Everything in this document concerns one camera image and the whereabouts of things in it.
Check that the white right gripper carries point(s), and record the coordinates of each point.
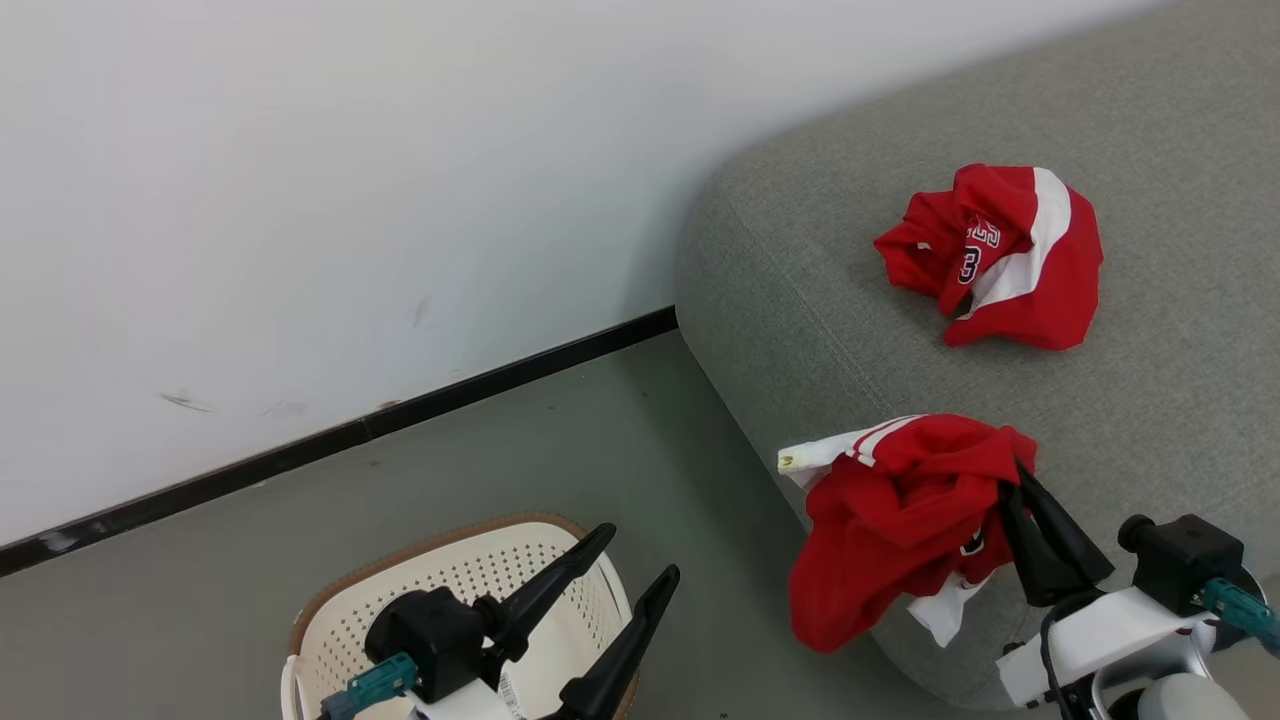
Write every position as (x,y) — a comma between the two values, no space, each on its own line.
(1100,630)

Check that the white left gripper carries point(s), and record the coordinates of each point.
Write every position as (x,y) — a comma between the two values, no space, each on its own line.
(465,705)

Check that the red garment with white sleeves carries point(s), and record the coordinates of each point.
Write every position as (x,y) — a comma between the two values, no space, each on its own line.
(900,520)

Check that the red jersey with number print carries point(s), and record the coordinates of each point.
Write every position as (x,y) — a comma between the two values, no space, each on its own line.
(1040,290)

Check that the grey fabric sofa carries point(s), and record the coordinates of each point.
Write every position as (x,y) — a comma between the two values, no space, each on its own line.
(1100,120)

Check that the white printed label sticker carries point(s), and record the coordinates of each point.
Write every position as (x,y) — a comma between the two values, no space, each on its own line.
(511,692)

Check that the cream perforated laundry basket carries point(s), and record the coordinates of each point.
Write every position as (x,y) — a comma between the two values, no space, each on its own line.
(440,560)

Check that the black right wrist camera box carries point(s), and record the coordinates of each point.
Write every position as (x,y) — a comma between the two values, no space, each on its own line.
(1185,560)

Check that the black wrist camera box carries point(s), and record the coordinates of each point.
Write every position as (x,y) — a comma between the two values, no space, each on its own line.
(1185,560)
(430,630)

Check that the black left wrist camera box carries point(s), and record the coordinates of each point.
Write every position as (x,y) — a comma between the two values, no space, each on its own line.
(430,630)

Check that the black wall baseboard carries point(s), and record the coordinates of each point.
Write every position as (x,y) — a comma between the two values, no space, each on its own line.
(400,410)

